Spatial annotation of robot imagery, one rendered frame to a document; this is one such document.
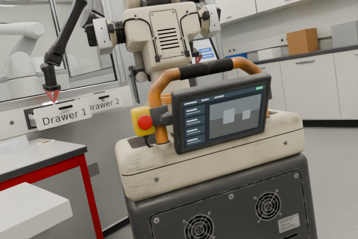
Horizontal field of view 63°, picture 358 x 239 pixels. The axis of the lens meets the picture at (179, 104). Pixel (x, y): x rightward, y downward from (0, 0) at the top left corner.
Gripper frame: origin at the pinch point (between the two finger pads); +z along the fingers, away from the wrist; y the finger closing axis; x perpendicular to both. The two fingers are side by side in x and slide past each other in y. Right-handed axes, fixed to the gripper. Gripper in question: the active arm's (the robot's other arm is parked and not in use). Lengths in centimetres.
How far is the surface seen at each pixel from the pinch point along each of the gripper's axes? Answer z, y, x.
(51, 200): -8, -100, 38
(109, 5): -50, 22, -53
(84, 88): -0.7, 8.5, -22.7
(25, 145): 11.5, -20.8, 23.2
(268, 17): -29, 78, -352
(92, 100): 7.0, 4.9, -24.9
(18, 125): 10.6, 5.1, 18.7
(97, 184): 58, -7, -16
